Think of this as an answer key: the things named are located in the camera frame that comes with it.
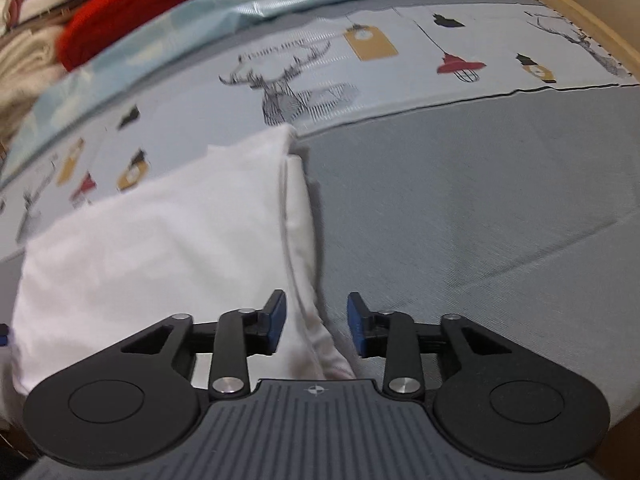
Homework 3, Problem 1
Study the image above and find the printed lamp and deer sheet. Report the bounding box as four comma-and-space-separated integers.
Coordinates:
0, 2, 640, 261

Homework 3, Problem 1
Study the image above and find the beige knitted cloth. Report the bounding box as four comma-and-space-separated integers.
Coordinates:
0, 22, 68, 143

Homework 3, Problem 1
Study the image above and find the white long-sleeve top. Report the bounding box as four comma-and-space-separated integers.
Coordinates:
10, 124, 357, 397

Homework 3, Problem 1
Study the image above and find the light blue folded quilt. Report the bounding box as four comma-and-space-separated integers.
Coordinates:
0, 0, 532, 181

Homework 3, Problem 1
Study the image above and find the wooden bed frame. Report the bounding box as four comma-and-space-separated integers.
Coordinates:
482, 0, 640, 88

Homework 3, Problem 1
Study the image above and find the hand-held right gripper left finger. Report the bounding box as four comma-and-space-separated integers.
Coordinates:
120, 289, 289, 402

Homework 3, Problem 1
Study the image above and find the red folded blanket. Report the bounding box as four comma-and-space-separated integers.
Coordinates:
56, 0, 237, 72

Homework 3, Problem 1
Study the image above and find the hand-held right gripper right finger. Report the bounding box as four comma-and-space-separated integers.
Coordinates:
347, 291, 517, 402

